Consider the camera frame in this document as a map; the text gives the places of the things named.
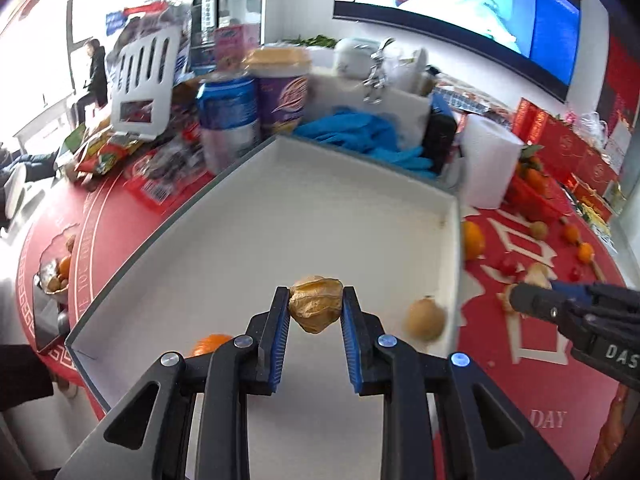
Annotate orange mandarin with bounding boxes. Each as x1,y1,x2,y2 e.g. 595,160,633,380
190,334,232,356

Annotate dried brown husk fruit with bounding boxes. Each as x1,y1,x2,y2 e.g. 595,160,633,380
288,275,344,334

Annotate red round table mat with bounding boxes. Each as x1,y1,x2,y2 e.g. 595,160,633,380
15,176,624,478

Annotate orange beside tray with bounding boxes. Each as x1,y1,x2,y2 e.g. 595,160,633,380
462,220,486,261

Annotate red plastic fruit basket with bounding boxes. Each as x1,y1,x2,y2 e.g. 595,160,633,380
504,174,563,222

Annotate small brown round fruit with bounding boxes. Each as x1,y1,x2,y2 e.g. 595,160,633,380
405,297,447,341

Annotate white paper towel roll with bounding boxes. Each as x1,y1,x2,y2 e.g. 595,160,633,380
461,114,524,209

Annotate blue rubber gloves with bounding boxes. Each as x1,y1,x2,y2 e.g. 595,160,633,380
293,107,436,179

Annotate white shallow tray box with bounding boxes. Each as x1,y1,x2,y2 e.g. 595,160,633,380
68,136,461,479

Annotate purple instant noodle cup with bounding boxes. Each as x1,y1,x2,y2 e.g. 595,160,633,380
244,44,311,139

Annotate blue wet wipes canister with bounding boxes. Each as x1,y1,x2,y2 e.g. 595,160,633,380
196,72,259,174

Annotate person in black sitting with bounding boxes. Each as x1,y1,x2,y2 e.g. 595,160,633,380
74,39,107,126

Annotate white plastic basket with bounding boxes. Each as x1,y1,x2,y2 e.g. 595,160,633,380
111,26,181,141

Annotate wall television screen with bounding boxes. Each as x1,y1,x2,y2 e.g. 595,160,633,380
333,0,582,100

